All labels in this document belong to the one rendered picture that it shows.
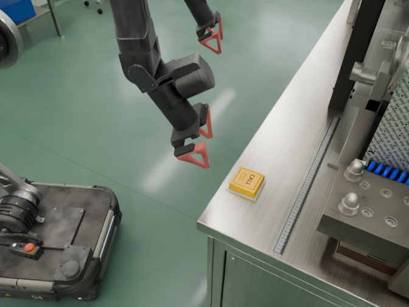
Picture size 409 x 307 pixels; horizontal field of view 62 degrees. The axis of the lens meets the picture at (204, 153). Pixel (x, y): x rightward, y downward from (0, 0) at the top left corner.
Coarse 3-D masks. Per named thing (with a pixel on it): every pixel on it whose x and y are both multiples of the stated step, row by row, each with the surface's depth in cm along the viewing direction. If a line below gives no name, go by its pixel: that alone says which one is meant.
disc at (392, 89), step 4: (408, 56) 60; (408, 60) 60; (404, 64) 61; (404, 68) 60; (400, 72) 61; (400, 76) 61; (396, 80) 64; (396, 84) 63; (392, 88) 66; (392, 92) 65
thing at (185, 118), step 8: (184, 104) 67; (200, 104) 73; (168, 112) 67; (176, 112) 67; (184, 112) 67; (192, 112) 69; (200, 112) 71; (168, 120) 70; (176, 120) 68; (184, 120) 68; (192, 120) 69; (176, 128) 70; (184, 128) 69; (192, 128) 68; (176, 136) 70; (184, 136) 68; (192, 136) 68; (176, 144) 70
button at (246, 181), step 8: (240, 168) 89; (240, 176) 88; (248, 176) 88; (256, 176) 88; (264, 176) 88; (232, 184) 86; (240, 184) 86; (248, 184) 86; (256, 184) 86; (240, 192) 86; (248, 192) 85; (256, 192) 86
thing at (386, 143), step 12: (396, 96) 65; (396, 108) 67; (408, 108) 65; (384, 120) 69; (396, 120) 68; (408, 120) 67; (384, 132) 71; (396, 132) 70; (408, 132) 68; (372, 144) 74; (384, 144) 73; (396, 144) 71; (408, 144) 70; (372, 156) 76; (384, 156) 74; (396, 156) 73; (408, 156) 72; (384, 168) 76; (396, 168) 75; (408, 168) 73
